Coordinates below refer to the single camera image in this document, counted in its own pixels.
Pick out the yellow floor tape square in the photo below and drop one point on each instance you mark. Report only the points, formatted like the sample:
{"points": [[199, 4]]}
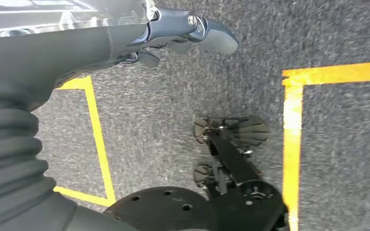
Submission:
{"points": [[292, 143]]}

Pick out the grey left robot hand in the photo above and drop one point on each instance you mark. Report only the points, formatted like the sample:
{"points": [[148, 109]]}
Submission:
{"points": [[60, 54]]}

